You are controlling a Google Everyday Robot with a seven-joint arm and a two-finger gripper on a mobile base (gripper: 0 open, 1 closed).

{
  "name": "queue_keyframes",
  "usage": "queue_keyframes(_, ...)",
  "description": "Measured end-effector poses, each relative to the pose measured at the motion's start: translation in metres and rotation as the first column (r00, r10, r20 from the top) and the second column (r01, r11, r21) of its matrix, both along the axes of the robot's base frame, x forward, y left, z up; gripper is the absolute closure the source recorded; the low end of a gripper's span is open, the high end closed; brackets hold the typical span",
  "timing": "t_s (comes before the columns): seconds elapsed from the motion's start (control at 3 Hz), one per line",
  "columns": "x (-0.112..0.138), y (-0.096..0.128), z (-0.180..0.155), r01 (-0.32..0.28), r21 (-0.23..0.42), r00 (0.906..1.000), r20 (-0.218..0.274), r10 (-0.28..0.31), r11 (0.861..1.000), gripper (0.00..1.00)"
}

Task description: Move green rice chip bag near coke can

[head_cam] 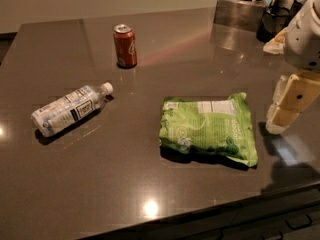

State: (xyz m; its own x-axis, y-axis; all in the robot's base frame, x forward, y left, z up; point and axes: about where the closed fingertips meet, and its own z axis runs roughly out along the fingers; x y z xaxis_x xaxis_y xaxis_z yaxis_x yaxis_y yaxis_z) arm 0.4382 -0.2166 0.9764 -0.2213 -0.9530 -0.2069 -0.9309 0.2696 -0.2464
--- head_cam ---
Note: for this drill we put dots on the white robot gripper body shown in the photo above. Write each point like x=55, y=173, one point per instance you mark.
x=304, y=45

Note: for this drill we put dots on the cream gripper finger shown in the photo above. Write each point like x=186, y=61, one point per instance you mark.
x=279, y=89
x=301, y=90

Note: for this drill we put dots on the green rice chip bag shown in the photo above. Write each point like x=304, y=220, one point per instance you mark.
x=211, y=128

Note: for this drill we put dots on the red coke can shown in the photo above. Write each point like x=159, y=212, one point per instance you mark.
x=124, y=39

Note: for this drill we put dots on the white snack packet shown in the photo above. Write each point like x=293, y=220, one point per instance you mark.
x=276, y=45

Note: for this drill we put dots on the metal snack dispenser base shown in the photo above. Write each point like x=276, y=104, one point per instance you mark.
x=244, y=15

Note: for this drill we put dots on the clear plastic water bottle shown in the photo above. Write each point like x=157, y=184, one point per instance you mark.
x=71, y=108

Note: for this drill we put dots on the black wire mesh basket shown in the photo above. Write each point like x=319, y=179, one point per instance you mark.
x=273, y=20

